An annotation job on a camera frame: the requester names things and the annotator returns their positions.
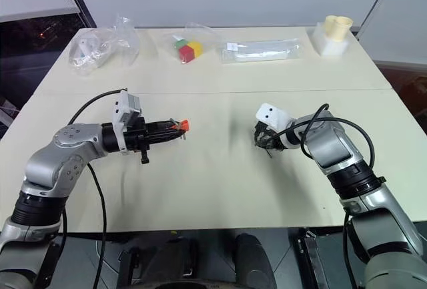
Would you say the black metal bracket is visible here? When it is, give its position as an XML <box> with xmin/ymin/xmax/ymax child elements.
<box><xmin>294</xmin><ymin>228</ymin><xmax>332</xmax><ymax>289</ymax></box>

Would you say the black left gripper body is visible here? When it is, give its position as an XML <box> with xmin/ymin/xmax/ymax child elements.
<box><xmin>123</xmin><ymin>117</ymin><xmax>151</xmax><ymax>165</ymax></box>

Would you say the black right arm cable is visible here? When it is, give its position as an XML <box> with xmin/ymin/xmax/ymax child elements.
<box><xmin>275</xmin><ymin>102</ymin><xmax>376</xmax><ymax>170</ymax></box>

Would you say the clear bag with coloured cubes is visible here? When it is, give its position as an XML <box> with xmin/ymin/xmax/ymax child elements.
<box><xmin>165</xmin><ymin>21</ymin><xmax>222</xmax><ymax>67</ymax></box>

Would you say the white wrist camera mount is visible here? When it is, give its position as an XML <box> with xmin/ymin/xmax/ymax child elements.
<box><xmin>255</xmin><ymin>102</ymin><xmax>295</xmax><ymax>133</ymax></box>
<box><xmin>111</xmin><ymin>89</ymin><xmax>143</xmax><ymax>133</ymax></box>

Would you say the clear bag with white parts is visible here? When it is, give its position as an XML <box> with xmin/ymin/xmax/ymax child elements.
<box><xmin>67</xmin><ymin>14</ymin><xmax>140</xmax><ymax>77</ymax></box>

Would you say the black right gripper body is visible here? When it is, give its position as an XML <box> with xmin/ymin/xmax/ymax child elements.
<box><xmin>263</xmin><ymin>124</ymin><xmax>287</xmax><ymax>152</ymax></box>

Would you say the yellow cube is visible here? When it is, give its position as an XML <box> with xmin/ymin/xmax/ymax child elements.
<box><xmin>187</xmin><ymin>41</ymin><xmax>204</xmax><ymax>59</ymax></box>

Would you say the cream plastic cylinder piece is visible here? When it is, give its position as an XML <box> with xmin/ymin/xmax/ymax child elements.
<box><xmin>324</xmin><ymin>14</ymin><xmax>354</xmax><ymax>43</ymax></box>

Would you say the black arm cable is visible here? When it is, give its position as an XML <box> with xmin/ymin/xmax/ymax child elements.
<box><xmin>61</xmin><ymin>88</ymin><xmax>129</xmax><ymax>289</ymax></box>
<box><xmin>275</xmin><ymin>102</ymin><xmax>376</xmax><ymax>170</ymax></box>

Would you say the red cube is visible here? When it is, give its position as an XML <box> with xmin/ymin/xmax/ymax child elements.
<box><xmin>177</xmin><ymin>45</ymin><xmax>195</xmax><ymax>65</ymax></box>

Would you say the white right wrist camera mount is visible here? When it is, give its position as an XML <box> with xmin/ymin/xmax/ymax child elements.
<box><xmin>255</xmin><ymin>102</ymin><xmax>295</xmax><ymax>133</ymax></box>

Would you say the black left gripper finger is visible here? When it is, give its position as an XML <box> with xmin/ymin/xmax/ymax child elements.
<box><xmin>146</xmin><ymin>129</ymin><xmax>185</xmax><ymax>143</ymax></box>
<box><xmin>145</xmin><ymin>119</ymin><xmax>181</xmax><ymax>132</ymax></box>

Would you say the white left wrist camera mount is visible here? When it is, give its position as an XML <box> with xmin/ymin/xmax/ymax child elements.
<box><xmin>111</xmin><ymin>89</ymin><xmax>143</xmax><ymax>133</ymax></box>

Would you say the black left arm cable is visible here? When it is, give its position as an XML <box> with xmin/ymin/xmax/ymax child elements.
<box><xmin>61</xmin><ymin>88</ymin><xmax>129</xmax><ymax>289</ymax></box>

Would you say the dark rounded shape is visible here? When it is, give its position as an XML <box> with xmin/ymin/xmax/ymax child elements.
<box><xmin>233</xmin><ymin>232</ymin><xmax>278</xmax><ymax>289</ymax></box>

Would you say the orange hex key holder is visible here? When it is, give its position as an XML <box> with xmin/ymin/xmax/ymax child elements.
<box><xmin>169</xmin><ymin>117</ymin><xmax>191</xmax><ymax>142</ymax></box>

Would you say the long flat clear plastic bag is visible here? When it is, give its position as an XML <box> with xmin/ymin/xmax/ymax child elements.
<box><xmin>218</xmin><ymin>37</ymin><xmax>305</xmax><ymax>65</ymax></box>

